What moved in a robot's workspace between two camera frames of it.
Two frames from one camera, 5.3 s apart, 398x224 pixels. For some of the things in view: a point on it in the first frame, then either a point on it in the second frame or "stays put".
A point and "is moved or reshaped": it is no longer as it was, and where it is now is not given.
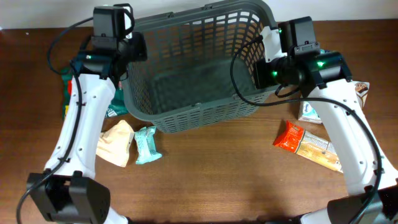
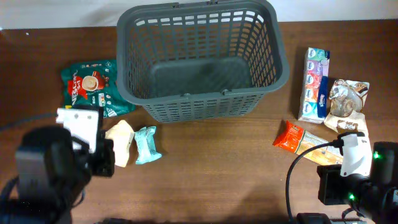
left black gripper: [137, 47] to [104, 157]
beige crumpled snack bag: [113, 144] stays put
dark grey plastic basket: [200, 69] is moved or reshaped
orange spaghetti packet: [308, 145] stays put
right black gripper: [262, 73] to [327, 184]
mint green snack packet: [145, 138] stays put
